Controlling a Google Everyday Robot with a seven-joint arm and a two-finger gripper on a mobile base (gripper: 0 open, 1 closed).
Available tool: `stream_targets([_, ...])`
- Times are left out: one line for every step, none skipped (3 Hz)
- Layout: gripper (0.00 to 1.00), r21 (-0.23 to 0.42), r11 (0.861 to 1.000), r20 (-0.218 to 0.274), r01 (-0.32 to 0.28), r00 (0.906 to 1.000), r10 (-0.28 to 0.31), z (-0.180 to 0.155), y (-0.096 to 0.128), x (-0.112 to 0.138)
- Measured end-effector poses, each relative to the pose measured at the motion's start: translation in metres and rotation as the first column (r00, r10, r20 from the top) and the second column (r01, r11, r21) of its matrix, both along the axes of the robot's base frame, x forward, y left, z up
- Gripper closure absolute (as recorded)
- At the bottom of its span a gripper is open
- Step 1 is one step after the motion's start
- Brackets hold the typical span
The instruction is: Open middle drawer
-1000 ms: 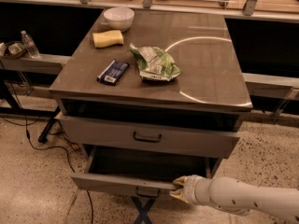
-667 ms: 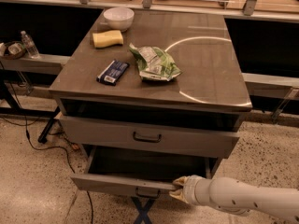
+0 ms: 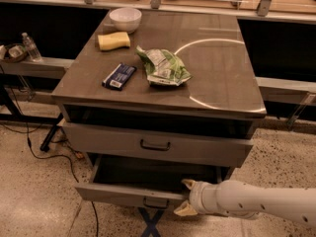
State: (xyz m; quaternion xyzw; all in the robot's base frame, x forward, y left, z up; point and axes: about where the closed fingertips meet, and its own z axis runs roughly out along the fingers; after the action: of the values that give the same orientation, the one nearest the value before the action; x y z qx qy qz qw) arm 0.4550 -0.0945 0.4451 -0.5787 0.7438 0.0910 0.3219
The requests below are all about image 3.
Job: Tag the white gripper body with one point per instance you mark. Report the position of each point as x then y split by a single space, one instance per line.
197 196

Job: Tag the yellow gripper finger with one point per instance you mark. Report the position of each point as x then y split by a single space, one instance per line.
185 209
189 183

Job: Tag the grey drawer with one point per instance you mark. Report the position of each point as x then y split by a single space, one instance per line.
145 183
155 145

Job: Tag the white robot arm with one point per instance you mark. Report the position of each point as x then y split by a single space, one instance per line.
238 199

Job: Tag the grey top drawer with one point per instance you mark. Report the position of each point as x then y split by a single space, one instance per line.
155 145

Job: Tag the grey drawer cabinet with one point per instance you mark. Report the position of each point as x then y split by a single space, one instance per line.
221 100

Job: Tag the blue tape cross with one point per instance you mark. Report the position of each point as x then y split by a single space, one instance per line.
151 222

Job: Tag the green chip bag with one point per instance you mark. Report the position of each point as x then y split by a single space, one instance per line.
163 67

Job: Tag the blue snack bar wrapper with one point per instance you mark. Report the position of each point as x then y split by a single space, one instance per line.
119 77

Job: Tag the black stand leg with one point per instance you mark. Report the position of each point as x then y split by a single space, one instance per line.
45 145

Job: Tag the yellow sponge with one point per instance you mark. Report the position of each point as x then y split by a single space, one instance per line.
113 41

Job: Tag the white bowl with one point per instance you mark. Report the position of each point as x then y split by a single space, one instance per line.
126 19

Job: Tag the clear plastic water bottle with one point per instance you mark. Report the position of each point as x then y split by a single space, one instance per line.
31 48

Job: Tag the dark basket with items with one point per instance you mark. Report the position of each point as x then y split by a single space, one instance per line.
12 53

